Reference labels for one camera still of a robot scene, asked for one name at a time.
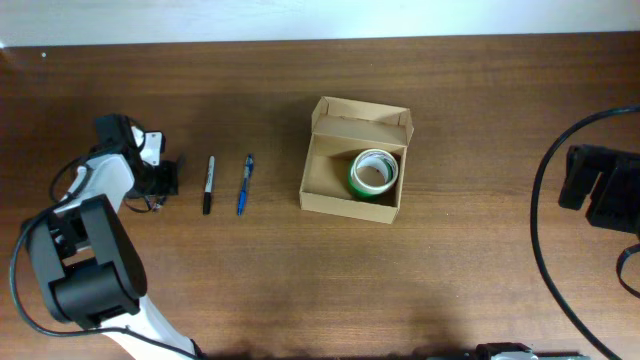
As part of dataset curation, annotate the black white marker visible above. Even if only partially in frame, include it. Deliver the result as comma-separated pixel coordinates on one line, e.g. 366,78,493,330
203,156,215,215

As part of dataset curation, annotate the green tape roll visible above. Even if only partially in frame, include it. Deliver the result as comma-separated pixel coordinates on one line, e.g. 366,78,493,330
348,158,397,199

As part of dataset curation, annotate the white masking tape roll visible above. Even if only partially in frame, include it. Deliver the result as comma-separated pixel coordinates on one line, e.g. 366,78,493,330
347,149,400,199

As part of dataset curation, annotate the black pen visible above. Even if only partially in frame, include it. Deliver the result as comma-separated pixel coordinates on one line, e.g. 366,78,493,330
150,196,167,212

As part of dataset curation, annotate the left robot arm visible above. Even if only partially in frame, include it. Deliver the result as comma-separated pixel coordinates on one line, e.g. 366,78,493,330
15,114,205,359

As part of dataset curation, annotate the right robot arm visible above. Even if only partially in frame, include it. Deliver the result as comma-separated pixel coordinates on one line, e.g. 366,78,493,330
558,144,639,235

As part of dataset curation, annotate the blue pen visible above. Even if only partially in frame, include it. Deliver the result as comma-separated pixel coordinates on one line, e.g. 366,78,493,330
237,154,254,216

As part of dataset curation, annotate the open cardboard box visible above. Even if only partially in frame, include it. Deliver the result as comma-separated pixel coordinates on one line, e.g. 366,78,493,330
299,96,414,224

